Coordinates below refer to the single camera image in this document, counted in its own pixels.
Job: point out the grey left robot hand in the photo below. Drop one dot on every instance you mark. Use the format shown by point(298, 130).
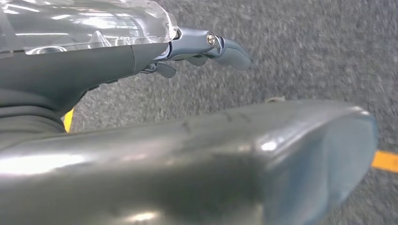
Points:
point(186, 174)

